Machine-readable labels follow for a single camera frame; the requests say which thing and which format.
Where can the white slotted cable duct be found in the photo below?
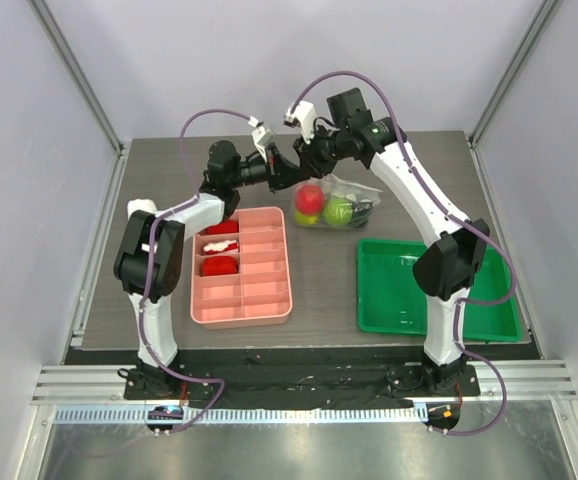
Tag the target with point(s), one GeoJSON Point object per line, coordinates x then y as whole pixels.
{"type": "Point", "coordinates": [156, 415]}

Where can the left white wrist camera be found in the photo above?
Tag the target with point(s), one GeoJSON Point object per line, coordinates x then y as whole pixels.
{"type": "Point", "coordinates": [262, 136]}

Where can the white crumpled cloth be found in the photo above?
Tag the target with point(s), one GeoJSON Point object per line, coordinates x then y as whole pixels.
{"type": "Point", "coordinates": [145, 205]}

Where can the red white fabric item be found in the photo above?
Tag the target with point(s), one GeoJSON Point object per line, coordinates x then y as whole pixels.
{"type": "Point", "coordinates": [215, 248]}

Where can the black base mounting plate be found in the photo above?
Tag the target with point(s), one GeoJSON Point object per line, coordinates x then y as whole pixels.
{"type": "Point", "coordinates": [294, 378]}

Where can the red fabric item bottom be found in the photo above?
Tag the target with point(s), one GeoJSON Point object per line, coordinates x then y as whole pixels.
{"type": "Point", "coordinates": [219, 265]}

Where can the red fake apple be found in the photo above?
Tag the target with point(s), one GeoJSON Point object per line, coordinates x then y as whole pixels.
{"type": "Point", "coordinates": [309, 199]}

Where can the green fake apple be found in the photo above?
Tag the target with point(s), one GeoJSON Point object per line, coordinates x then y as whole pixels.
{"type": "Point", "coordinates": [338, 212]}

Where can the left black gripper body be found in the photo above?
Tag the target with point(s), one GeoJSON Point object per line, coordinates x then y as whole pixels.
{"type": "Point", "coordinates": [274, 176]}

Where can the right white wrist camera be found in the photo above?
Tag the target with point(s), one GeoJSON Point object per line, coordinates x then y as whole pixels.
{"type": "Point", "coordinates": [302, 115]}

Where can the clear polka dot zip bag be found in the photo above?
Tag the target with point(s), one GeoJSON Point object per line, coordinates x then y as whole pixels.
{"type": "Point", "coordinates": [364, 198]}

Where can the aluminium frame post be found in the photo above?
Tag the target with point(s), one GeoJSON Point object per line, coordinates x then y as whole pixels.
{"type": "Point", "coordinates": [59, 42]}
{"type": "Point", "coordinates": [527, 44]}

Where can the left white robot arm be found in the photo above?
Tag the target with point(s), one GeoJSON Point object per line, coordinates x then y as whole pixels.
{"type": "Point", "coordinates": [149, 260]}

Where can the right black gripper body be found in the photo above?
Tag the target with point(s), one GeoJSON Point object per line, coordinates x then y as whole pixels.
{"type": "Point", "coordinates": [311, 156]}

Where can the yellow-green fake fruit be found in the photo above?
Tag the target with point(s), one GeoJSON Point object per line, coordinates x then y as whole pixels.
{"type": "Point", "coordinates": [305, 220]}

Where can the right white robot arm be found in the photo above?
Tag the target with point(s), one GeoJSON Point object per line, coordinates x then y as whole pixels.
{"type": "Point", "coordinates": [456, 245]}

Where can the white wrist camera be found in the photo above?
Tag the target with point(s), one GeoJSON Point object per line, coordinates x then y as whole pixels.
{"type": "Point", "coordinates": [302, 115]}
{"type": "Point", "coordinates": [262, 136]}

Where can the right aluminium frame post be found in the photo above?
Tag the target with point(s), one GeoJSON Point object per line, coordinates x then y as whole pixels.
{"type": "Point", "coordinates": [527, 44]}

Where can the pink divided organizer tray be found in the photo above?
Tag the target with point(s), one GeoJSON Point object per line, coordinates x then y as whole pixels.
{"type": "Point", "coordinates": [260, 294]}

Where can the left aluminium frame post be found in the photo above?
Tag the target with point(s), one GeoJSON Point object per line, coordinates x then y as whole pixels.
{"type": "Point", "coordinates": [59, 42]}

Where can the green plastic tray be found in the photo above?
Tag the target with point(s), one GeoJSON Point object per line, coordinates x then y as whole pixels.
{"type": "Point", "coordinates": [390, 302]}

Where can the red fabric item top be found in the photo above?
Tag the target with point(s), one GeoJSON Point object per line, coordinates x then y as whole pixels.
{"type": "Point", "coordinates": [225, 227]}

